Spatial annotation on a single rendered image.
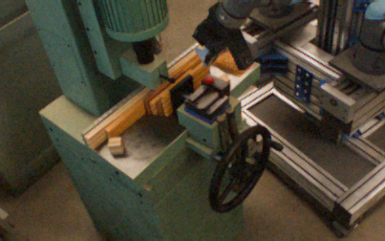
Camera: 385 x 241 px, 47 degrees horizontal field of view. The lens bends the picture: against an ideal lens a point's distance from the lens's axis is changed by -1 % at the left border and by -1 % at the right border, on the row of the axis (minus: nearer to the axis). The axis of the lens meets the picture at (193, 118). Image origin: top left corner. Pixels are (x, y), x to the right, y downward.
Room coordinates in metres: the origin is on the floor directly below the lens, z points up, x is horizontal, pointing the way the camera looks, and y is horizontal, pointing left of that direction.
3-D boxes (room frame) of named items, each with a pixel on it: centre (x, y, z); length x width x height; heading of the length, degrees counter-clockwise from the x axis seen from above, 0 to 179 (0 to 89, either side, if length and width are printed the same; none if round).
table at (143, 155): (1.01, 0.01, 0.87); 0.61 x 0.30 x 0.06; 133
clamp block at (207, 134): (0.95, -0.05, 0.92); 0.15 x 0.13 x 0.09; 133
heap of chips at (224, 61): (1.19, -0.16, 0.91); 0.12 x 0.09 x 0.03; 43
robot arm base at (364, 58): (1.19, -0.67, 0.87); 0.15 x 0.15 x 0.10
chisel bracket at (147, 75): (1.07, 0.12, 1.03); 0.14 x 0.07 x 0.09; 43
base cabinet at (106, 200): (1.14, 0.20, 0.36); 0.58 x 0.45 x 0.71; 43
